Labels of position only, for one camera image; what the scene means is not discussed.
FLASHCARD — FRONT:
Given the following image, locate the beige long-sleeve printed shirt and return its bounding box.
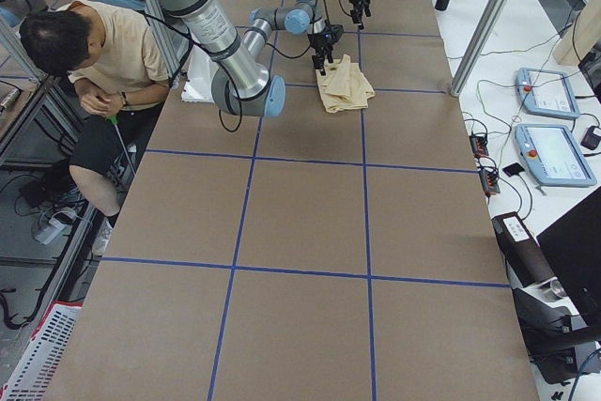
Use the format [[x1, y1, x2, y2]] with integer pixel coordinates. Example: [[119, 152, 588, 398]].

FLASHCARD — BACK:
[[316, 54, 376, 114]]

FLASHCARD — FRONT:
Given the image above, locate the upper blue teach pendant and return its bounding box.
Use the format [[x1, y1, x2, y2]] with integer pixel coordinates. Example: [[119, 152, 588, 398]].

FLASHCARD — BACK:
[[516, 68, 580, 120]]

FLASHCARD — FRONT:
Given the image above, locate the blue teach pendant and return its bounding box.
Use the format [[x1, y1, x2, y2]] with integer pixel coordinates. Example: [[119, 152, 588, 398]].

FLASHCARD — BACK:
[[516, 68, 580, 120], [514, 124, 597, 188]]

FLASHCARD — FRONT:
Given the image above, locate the seated person beige shirt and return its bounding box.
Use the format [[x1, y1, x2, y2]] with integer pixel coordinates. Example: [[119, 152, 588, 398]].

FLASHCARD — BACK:
[[19, 0, 170, 256]]

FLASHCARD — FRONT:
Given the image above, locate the lower blue teach pendant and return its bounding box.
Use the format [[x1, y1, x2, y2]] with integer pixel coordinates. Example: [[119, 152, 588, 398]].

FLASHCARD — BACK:
[[514, 124, 597, 188]]

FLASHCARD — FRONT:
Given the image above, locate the black brown cylinder device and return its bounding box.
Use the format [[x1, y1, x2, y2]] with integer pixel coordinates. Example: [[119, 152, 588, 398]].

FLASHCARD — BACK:
[[491, 212, 555, 286]]

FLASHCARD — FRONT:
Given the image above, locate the black monitor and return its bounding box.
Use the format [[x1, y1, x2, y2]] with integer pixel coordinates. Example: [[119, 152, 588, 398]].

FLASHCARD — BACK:
[[537, 190, 600, 325]]

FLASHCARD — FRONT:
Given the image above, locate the white power strip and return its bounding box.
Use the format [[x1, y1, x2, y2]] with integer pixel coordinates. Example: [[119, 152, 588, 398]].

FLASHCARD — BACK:
[[33, 208, 76, 245]]

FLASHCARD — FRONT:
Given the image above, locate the white plastic basket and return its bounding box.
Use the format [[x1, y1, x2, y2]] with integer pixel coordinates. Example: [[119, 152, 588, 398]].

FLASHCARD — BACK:
[[1, 301, 82, 401]]

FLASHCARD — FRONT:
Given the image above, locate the aluminium frame post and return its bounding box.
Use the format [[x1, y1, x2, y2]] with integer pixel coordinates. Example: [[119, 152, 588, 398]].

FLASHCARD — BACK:
[[450, 0, 507, 98]]

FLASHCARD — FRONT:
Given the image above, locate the green handled stick tool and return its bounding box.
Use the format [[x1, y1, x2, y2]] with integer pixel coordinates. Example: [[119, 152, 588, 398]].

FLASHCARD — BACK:
[[107, 115, 136, 175]]

